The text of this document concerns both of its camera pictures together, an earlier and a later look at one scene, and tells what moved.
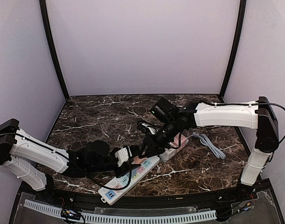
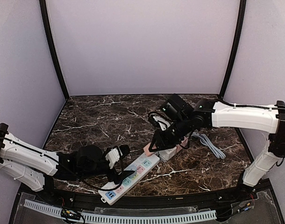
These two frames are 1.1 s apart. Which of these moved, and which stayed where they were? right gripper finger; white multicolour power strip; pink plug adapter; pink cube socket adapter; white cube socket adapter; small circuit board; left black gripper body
Moved: right gripper finger; pink plug adapter; left black gripper body
Stayed: small circuit board; white cube socket adapter; pink cube socket adapter; white multicolour power strip
